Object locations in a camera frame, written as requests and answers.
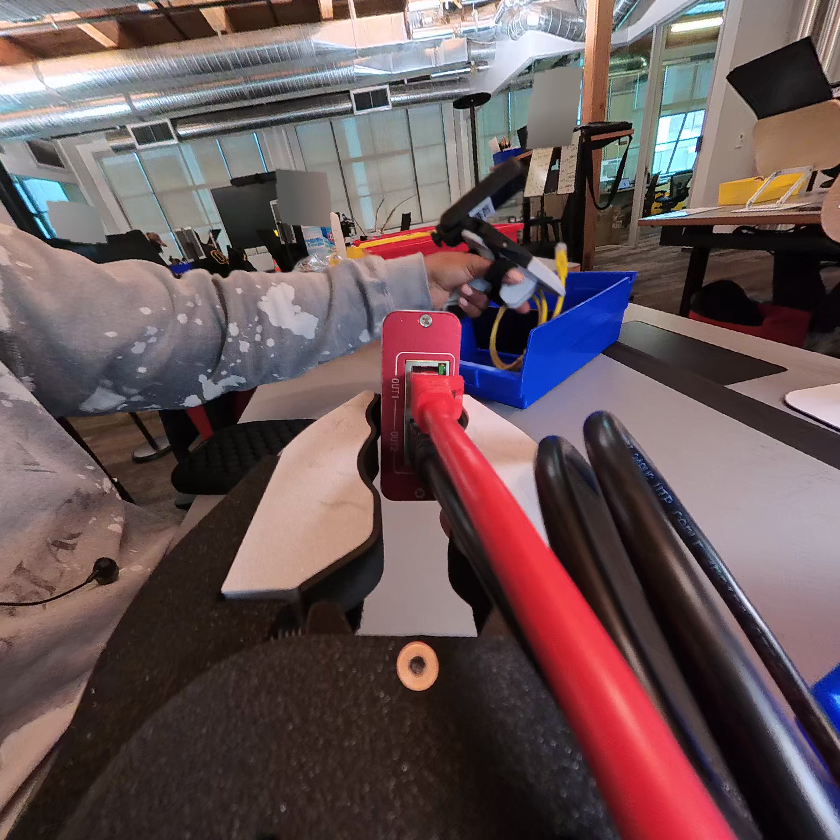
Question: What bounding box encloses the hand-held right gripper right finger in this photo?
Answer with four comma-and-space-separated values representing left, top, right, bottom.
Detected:
462, 394, 550, 546

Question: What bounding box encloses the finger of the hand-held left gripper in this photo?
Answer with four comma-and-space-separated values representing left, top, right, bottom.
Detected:
518, 252, 567, 298

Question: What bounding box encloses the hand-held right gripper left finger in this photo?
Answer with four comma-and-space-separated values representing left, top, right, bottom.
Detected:
221, 391, 386, 602

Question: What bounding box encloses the yellow ethernet cable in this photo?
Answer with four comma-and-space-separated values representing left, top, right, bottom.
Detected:
488, 241, 570, 373

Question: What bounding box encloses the blue plastic bin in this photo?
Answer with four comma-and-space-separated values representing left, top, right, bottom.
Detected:
458, 270, 639, 410

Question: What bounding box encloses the red metal ethernet adapter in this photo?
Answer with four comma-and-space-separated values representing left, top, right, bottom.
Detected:
381, 310, 466, 503

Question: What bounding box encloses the red ethernet cable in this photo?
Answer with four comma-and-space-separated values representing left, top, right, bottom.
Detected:
408, 369, 739, 840

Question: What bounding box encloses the person's left forearm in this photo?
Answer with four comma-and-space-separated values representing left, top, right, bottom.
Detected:
0, 223, 434, 419

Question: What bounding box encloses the person's left hand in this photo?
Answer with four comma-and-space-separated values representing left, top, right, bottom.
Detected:
424, 251, 508, 320

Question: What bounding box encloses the black floor lamp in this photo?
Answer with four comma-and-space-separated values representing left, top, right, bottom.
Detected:
452, 91, 492, 191

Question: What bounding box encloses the red plastic bin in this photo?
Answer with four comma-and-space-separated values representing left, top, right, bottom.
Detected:
353, 222, 526, 261

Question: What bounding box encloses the wooden desk with black legs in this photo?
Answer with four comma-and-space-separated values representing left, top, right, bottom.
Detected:
637, 207, 840, 320

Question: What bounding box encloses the yellow plastic bin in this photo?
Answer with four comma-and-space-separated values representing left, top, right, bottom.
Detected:
718, 171, 816, 209

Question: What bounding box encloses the black clip microphone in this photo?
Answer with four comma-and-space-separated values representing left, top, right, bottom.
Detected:
0, 557, 122, 609

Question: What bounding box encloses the red bag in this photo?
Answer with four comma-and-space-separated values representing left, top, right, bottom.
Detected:
688, 302, 816, 350

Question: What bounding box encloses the black computer monitor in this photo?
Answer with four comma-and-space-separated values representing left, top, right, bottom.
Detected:
209, 171, 284, 252

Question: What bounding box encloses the person's speckled grey top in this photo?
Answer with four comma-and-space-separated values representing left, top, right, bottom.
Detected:
0, 357, 186, 816

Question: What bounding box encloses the rounded wooden board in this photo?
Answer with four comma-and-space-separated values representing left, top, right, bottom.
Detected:
751, 98, 840, 179

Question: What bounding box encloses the white pad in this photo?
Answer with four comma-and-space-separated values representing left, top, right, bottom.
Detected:
784, 383, 840, 433

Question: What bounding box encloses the black softbox light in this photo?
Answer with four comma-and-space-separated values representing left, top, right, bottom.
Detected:
726, 35, 835, 121

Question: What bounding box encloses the blue plastic item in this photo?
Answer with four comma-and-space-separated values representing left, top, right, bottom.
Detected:
796, 681, 840, 785

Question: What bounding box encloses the wooden support post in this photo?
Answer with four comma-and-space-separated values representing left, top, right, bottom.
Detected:
580, 0, 616, 271

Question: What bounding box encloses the thick black cable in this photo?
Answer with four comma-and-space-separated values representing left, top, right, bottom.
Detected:
534, 411, 840, 840

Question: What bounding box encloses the silver air duct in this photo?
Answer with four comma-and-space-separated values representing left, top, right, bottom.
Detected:
0, 25, 501, 143

